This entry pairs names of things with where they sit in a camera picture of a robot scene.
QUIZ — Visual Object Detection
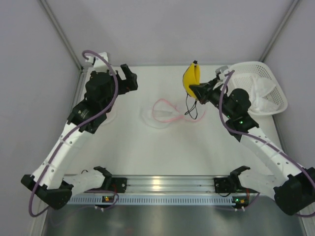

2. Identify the yellow black bra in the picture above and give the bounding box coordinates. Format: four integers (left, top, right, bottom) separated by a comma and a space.
182, 59, 202, 121

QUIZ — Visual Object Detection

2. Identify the white mesh laundry bag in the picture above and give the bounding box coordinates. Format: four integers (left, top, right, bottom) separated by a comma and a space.
140, 98, 206, 129
103, 104, 117, 125

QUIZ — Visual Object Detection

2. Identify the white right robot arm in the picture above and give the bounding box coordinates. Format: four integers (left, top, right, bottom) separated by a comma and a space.
186, 80, 315, 215

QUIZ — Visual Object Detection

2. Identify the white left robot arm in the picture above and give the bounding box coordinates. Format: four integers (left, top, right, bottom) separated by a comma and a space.
21, 64, 138, 210

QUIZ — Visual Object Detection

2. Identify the white cloth in basket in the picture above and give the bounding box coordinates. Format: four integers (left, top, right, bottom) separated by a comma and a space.
250, 75, 279, 113

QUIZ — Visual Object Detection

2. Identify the white plastic basket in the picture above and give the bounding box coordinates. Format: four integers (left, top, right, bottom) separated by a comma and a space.
229, 61, 288, 116

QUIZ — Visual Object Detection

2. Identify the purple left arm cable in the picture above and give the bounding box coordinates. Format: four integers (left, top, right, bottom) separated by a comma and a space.
28, 50, 120, 218

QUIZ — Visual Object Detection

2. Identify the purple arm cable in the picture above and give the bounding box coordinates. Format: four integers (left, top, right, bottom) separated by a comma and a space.
218, 70, 315, 217
28, 50, 120, 218

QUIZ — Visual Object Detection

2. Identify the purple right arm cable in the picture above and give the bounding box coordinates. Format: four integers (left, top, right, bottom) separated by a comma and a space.
218, 70, 315, 217

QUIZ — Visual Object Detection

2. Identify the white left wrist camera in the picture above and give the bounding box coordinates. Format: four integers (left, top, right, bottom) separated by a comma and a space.
85, 53, 109, 72

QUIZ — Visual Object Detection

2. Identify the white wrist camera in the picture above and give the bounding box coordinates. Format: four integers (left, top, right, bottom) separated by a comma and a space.
85, 53, 109, 72
215, 65, 229, 80

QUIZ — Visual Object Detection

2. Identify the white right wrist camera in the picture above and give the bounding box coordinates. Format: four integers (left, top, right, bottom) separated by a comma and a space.
215, 65, 229, 80

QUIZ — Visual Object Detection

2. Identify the aluminium frame post left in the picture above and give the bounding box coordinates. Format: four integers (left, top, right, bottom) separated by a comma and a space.
37, 0, 83, 71

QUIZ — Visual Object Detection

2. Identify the aluminium frame post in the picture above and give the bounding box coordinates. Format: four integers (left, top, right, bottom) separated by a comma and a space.
258, 0, 301, 62
37, 0, 83, 71

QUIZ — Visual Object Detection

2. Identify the aluminium mounting rail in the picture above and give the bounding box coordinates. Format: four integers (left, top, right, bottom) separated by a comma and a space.
63, 175, 279, 196

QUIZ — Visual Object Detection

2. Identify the white slotted cable duct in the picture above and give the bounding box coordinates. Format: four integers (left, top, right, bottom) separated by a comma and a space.
68, 195, 246, 206

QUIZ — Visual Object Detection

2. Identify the aluminium frame post right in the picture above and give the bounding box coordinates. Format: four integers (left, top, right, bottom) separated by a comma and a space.
258, 0, 301, 62

